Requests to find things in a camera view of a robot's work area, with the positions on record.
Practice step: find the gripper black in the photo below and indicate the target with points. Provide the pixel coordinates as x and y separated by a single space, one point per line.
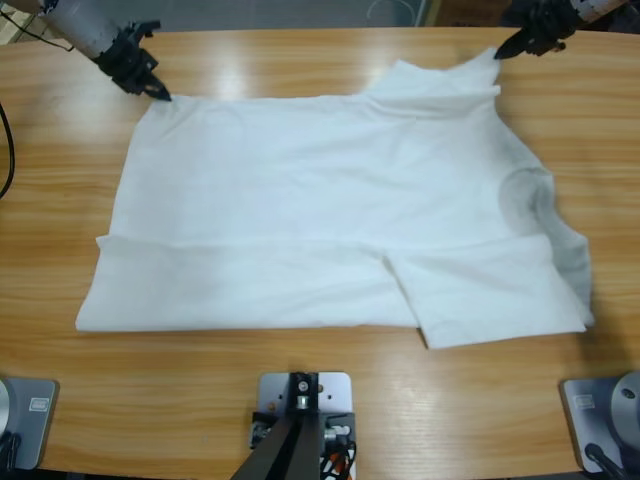
125 62
550 25

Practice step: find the white T-shirt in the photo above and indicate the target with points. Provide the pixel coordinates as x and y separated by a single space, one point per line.
300 200

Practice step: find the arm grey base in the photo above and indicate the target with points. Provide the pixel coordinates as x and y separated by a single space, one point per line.
600 415
30 420

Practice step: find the brown cardboard box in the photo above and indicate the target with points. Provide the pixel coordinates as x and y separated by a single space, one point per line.
470 10

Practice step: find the wooden crate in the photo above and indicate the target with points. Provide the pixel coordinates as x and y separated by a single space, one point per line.
20 27

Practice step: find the wrist black camera bracket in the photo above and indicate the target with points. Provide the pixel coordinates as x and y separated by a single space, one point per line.
142 29

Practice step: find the wooden upright post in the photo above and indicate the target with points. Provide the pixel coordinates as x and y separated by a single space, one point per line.
432 12

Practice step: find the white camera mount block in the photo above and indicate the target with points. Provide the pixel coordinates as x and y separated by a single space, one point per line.
335 395

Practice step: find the dark camera post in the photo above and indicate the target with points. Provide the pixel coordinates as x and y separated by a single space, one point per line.
295 450

